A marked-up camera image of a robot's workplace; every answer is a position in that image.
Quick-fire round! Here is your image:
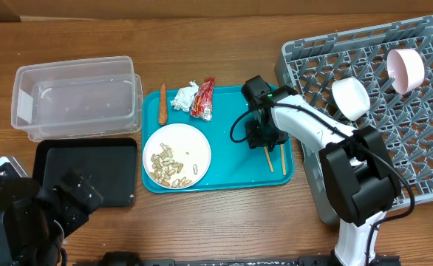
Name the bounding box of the white cup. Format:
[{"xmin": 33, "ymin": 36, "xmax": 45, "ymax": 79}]
[{"xmin": 331, "ymin": 78, "xmax": 370, "ymax": 121}]

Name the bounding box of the pink bowl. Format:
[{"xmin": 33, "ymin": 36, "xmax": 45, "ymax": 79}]
[{"xmin": 386, "ymin": 49, "xmax": 425, "ymax": 95}]

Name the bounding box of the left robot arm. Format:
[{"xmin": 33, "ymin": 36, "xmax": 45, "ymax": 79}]
[{"xmin": 0, "ymin": 156, "xmax": 103, "ymax": 266}]

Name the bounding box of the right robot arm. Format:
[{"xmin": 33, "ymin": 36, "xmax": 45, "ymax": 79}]
[{"xmin": 242, "ymin": 75, "xmax": 415, "ymax": 265}]

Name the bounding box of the wooden chopstick right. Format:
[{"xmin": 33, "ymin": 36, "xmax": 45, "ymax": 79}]
[{"xmin": 279, "ymin": 144, "xmax": 287, "ymax": 176}]

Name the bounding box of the teal plastic tray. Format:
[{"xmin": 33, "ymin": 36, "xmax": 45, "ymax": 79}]
[{"xmin": 141, "ymin": 84, "xmax": 296, "ymax": 194}]

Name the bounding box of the red snack wrapper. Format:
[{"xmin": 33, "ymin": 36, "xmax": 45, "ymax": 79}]
[{"xmin": 190, "ymin": 77, "xmax": 215, "ymax": 121}]

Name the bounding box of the crumpled white napkin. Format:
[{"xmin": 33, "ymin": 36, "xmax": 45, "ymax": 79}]
[{"xmin": 170, "ymin": 81, "xmax": 200, "ymax": 112}]

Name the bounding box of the pink plate with peanuts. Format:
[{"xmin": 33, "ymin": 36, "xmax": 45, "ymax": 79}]
[{"xmin": 142, "ymin": 123, "xmax": 212, "ymax": 191}]

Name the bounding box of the carrot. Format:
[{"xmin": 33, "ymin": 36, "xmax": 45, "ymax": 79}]
[{"xmin": 158, "ymin": 83, "xmax": 168, "ymax": 126}]

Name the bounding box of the black tray bin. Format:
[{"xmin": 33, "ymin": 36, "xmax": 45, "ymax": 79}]
[{"xmin": 33, "ymin": 137, "xmax": 138, "ymax": 208}]

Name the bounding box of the grey dish rack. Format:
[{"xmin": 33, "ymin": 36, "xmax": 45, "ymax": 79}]
[{"xmin": 275, "ymin": 15, "xmax": 433, "ymax": 204}]

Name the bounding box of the clear plastic bin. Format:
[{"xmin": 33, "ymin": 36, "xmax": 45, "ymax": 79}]
[{"xmin": 10, "ymin": 55, "xmax": 143, "ymax": 142}]

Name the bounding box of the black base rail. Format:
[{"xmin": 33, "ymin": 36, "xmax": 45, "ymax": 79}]
[{"xmin": 72, "ymin": 250, "xmax": 402, "ymax": 266}]

